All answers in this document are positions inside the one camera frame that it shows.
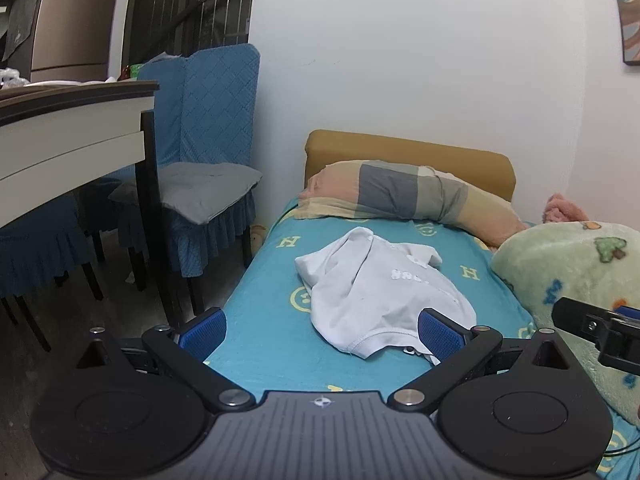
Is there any leaf wall picture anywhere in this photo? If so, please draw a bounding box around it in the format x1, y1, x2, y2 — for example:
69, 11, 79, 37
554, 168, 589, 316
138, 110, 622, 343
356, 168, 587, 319
607, 0, 640, 66

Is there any grey seat cushion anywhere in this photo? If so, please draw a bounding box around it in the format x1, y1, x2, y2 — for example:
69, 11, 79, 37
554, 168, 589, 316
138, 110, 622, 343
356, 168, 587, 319
109, 162, 263, 225

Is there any pink fluffy blanket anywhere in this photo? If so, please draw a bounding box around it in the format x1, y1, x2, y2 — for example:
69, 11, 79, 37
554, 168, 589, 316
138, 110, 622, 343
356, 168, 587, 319
542, 192, 591, 225

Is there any white plastic bag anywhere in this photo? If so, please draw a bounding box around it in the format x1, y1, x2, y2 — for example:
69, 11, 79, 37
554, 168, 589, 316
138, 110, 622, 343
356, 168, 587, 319
0, 67, 32, 92

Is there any blue covered chair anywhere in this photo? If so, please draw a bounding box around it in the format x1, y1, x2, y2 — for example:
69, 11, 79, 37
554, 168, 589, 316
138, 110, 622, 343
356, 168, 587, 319
107, 42, 264, 313
0, 194, 104, 352
80, 57, 187, 292

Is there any teal printed bed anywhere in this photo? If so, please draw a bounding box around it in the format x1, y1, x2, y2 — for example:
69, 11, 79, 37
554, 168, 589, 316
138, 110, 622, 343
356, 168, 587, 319
202, 195, 640, 480

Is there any green cartoon blanket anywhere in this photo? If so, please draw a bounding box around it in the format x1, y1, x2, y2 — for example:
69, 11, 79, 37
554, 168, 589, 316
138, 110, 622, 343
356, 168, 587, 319
490, 221, 640, 428

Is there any white t-shirt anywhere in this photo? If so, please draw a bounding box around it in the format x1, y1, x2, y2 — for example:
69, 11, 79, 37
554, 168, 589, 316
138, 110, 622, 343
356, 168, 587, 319
295, 226, 477, 361

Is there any mustard headboard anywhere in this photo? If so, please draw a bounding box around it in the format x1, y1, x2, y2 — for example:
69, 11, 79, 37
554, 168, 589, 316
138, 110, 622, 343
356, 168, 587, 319
305, 130, 516, 206

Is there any white dining table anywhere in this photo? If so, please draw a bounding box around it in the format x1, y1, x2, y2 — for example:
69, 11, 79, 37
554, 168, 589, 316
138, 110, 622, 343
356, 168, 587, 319
0, 80, 201, 331

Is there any metal window grille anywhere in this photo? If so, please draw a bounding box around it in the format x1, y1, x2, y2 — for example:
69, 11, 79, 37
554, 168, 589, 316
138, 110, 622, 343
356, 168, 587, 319
122, 0, 258, 67

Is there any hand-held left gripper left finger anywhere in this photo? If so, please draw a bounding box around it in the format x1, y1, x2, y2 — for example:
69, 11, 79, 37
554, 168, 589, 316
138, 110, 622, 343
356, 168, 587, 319
75, 307, 257, 413

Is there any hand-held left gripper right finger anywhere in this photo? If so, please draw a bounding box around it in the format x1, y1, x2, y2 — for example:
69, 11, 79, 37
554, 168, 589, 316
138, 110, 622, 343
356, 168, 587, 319
387, 308, 587, 413

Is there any checked pillow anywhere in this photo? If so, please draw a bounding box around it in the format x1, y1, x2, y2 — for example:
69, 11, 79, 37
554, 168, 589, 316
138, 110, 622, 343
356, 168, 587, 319
298, 160, 531, 249

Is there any bronze refrigerator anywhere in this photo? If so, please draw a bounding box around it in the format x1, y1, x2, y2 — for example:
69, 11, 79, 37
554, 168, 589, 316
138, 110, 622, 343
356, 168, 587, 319
30, 0, 126, 83

